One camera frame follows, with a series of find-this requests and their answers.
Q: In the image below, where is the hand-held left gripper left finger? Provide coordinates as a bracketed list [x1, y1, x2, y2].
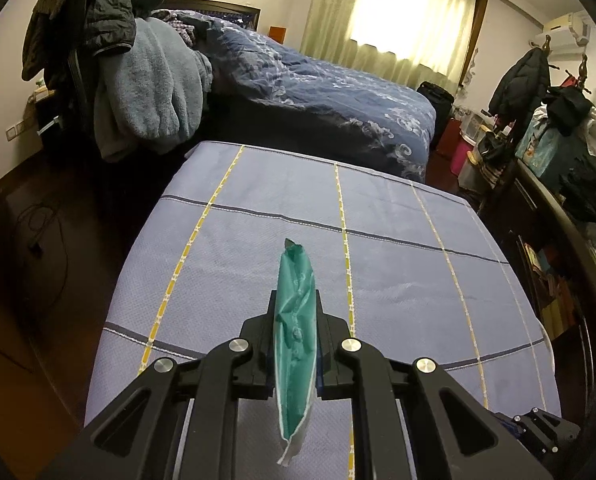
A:
[35, 305, 279, 480]

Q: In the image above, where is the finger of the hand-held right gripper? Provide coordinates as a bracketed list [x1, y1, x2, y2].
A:
[495, 407, 581, 461]

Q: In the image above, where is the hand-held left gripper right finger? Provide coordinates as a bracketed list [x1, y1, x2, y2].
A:
[315, 295, 553, 480]

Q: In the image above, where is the green and white wrapper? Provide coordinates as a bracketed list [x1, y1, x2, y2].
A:
[274, 237, 320, 467]

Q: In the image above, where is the blue checked tablecloth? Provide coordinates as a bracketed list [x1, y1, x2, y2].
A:
[84, 141, 562, 480]

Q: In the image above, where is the dark wooden cabinet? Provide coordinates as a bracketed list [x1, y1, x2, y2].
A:
[478, 155, 596, 411]

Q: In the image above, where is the pink bin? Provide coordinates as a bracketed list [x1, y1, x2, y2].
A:
[450, 137, 473, 176]

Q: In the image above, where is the pile of dark clothes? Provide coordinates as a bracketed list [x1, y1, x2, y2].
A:
[542, 85, 596, 241]

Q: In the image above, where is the black suitcase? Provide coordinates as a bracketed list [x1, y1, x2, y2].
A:
[418, 81, 454, 151]

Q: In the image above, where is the bed with blue duvet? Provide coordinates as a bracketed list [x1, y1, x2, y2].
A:
[168, 10, 437, 183]

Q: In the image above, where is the teal printed bag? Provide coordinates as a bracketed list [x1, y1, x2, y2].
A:
[515, 110, 563, 179]

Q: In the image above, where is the light blue fleece blanket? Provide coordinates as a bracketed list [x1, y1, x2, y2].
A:
[94, 19, 213, 162]

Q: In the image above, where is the wooden nightstand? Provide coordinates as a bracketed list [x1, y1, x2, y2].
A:
[28, 87, 72, 137]

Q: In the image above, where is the black hanging coat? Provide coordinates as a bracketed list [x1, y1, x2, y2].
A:
[488, 47, 552, 126]

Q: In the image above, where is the pale green curtain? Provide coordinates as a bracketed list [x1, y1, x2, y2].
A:
[300, 0, 478, 86]

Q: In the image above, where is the dark wooden headboard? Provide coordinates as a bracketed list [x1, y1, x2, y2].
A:
[153, 0, 261, 31]

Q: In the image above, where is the dark padded jacket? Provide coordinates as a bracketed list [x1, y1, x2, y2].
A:
[22, 0, 169, 83]

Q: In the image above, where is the white air conditioner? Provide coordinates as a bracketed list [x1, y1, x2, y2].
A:
[542, 10, 591, 54]

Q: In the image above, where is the black floor cable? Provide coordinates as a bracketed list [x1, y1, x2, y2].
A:
[18, 202, 70, 262]

